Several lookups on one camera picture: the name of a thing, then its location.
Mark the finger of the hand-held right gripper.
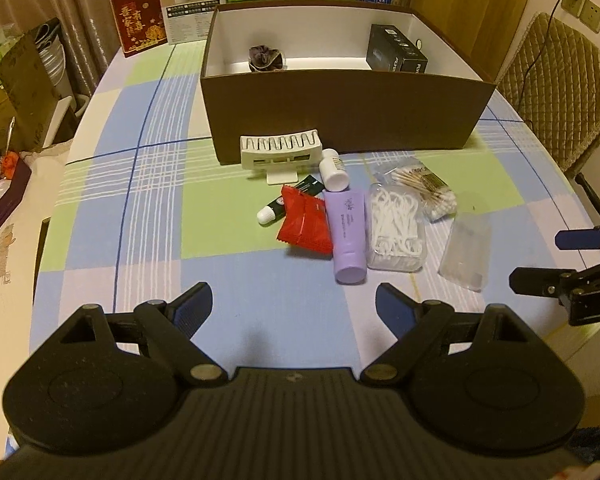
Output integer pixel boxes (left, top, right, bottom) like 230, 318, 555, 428
555, 172, 600, 256
509, 255, 600, 306

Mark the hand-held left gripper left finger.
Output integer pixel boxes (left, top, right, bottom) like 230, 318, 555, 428
60, 281, 228, 386

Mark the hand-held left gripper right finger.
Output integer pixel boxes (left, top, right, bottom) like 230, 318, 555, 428
375, 282, 531, 386

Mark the clear plastic lid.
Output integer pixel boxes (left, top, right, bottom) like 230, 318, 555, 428
439, 212, 493, 292

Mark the clear box of floss picks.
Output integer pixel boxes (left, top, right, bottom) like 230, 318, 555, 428
367, 182, 427, 272

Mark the purple cream tube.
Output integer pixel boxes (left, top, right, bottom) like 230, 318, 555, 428
323, 189, 368, 283

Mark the red snack packet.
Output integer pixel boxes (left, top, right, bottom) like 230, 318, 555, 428
277, 185, 335, 255

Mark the bag of cotton swabs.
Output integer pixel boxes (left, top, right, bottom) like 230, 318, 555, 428
372, 157, 458, 222

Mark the brown storage box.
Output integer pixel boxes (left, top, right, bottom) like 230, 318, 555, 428
200, 1, 497, 167

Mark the black tube with white cap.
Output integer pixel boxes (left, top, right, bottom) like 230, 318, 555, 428
257, 175, 326, 225

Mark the chair with quilted cover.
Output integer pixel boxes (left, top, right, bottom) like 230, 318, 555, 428
495, 12, 600, 178

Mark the small white bottle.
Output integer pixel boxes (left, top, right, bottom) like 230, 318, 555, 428
319, 148, 348, 192

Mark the white ribbed rack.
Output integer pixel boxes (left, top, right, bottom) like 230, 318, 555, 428
240, 129, 326, 184

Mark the beige printed cloth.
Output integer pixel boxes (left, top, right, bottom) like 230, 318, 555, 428
0, 140, 76, 461

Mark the dark red wooden tray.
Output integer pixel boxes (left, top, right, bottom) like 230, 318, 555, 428
0, 160, 33, 235

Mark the dark purple hair scrunchie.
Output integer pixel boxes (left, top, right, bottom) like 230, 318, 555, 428
248, 45, 286, 73

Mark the black product box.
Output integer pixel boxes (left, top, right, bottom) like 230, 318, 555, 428
366, 24, 429, 73

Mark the dark brown cardboard box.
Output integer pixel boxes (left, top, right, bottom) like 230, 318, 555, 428
0, 17, 77, 152

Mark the stack of white bowls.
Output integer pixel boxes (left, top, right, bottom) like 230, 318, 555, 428
34, 22, 72, 97

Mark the dark red gift box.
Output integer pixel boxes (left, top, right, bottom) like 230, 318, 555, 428
108, 0, 167, 58

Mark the white humidifier product box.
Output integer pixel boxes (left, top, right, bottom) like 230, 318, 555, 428
155, 0, 228, 45

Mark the black power cable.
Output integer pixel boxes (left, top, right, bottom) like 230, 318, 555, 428
525, 0, 578, 83

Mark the wall power socket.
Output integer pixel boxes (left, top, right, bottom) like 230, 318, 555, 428
562, 0, 600, 31

